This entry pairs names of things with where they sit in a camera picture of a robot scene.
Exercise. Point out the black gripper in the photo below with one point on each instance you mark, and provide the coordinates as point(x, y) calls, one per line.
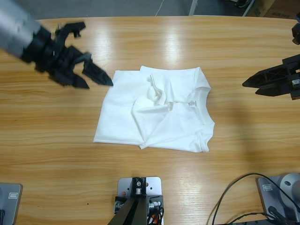
point(49, 54)
point(294, 75)

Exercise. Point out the white T-shirt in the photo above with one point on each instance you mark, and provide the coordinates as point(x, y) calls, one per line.
point(122, 117)

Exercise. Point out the pale printed cardboard box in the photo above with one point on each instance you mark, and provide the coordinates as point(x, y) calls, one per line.
point(279, 12)

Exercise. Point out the brown cardboard box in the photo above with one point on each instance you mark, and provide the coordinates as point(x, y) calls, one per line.
point(267, 8)

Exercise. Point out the slanted metal bar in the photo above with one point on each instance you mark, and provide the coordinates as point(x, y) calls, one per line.
point(249, 8)

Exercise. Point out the dark bystander shoe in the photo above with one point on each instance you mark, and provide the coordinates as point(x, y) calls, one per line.
point(241, 3)

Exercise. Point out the white upright post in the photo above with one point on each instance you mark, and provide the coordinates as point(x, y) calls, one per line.
point(192, 7)

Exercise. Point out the grey base plate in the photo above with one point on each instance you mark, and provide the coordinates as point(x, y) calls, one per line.
point(11, 211)
point(264, 199)

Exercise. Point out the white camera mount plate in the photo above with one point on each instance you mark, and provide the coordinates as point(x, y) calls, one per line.
point(154, 185)

